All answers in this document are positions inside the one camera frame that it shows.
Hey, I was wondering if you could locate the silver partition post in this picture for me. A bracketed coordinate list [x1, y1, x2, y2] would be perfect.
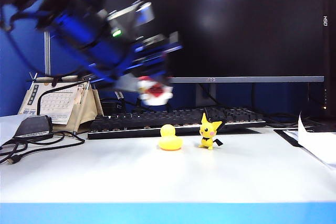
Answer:
[43, 30, 51, 76]

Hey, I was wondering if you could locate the black cable with USB plug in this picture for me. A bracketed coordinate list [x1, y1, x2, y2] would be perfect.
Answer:
[0, 142, 35, 166]

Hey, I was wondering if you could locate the beige desk calendar stand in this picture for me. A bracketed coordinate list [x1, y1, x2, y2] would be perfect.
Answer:
[17, 72, 104, 134]

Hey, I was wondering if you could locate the yellow rubber duck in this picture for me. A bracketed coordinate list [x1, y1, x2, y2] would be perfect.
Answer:
[157, 124, 184, 152]

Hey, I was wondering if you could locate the black monitor with HSO print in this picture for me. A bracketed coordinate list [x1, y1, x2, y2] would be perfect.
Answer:
[321, 0, 336, 118]

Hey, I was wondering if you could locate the black mechanical keyboard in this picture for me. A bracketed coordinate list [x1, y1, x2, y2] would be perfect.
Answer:
[87, 106, 267, 140]

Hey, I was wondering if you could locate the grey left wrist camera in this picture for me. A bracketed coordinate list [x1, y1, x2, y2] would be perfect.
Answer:
[106, 1, 155, 39]

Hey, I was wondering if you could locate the thick black cable with label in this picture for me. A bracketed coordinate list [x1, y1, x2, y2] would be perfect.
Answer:
[36, 78, 137, 116]

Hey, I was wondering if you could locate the white paper sheet upright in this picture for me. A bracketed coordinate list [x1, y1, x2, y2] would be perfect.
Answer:
[297, 111, 336, 167]

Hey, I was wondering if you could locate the black desk mat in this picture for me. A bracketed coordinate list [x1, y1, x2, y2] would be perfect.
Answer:
[273, 126, 316, 148]

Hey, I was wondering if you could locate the black power adapter brick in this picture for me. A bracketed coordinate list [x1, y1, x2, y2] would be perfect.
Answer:
[13, 115, 54, 139]

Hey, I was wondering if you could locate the grey monitor stand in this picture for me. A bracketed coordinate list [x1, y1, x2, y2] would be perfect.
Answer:
[195, 83, 217, 108]

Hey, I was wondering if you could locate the yellow Pichu figure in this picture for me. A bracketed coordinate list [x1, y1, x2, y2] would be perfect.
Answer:
[197, 112, 224, 151]

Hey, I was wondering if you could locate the large black computer monitor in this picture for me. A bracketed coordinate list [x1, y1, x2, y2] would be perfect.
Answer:
[104, 0, 325, 84]

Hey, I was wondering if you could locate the black adapter cable loop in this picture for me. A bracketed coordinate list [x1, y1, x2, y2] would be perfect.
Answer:
[0, 130, 86, 158]

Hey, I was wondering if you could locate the white paper sheet flat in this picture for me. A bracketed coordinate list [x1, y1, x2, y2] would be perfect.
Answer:
[0, 114, 33, 146]

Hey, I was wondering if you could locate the small black box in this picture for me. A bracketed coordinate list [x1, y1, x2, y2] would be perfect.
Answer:
[100, 99, 123, 116]

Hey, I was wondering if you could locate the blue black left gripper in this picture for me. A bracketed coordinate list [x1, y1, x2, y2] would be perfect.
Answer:
[83, 31, 184, 91]

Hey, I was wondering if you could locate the white doll with red trim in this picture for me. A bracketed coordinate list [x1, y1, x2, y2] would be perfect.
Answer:
[136, 75, 174, 106]

